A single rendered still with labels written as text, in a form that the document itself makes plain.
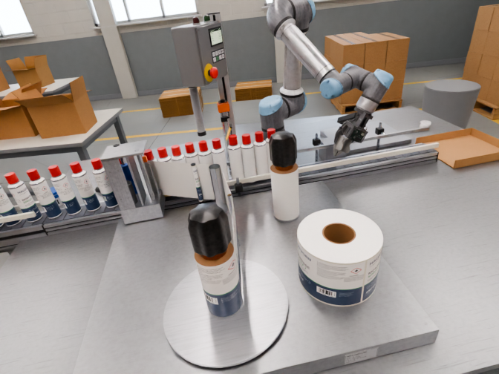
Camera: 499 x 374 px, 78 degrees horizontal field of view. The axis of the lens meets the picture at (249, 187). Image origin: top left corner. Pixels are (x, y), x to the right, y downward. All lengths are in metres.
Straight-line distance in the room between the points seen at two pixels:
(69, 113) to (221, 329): 2.19
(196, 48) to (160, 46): 5.69
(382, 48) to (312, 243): 3.98
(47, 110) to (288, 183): 2.12
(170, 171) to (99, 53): 6.18
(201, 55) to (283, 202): 0.55
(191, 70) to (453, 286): 1.02
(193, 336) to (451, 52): 7.22
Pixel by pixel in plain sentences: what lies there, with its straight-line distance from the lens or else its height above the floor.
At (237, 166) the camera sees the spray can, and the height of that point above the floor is 0.96.
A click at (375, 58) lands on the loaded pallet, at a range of 4.58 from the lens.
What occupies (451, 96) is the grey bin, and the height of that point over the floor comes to 0.58.
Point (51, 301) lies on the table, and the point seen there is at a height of 0.83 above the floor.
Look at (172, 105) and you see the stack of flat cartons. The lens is 5.27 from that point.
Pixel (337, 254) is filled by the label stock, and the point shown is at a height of 1.02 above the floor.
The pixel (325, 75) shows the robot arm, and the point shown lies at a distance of 1.26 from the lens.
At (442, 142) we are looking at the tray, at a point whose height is 0.83.
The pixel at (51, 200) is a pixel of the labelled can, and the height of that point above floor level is 0.96.
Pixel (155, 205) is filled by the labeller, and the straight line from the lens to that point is 1.16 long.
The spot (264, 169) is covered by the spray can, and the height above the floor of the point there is 0.93.
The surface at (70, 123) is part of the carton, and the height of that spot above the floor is 0.87.
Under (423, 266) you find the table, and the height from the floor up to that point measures 0.83.
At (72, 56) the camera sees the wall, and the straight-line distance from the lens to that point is 7.50.
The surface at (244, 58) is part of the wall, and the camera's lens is 6.58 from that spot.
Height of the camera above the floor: 1.54
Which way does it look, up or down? 31 degrees down
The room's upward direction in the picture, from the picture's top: 7 degrees counter-clockwise
